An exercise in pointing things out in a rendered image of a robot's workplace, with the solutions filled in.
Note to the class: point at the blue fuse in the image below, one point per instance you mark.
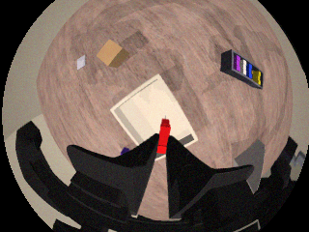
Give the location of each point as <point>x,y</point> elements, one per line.
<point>248,68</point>

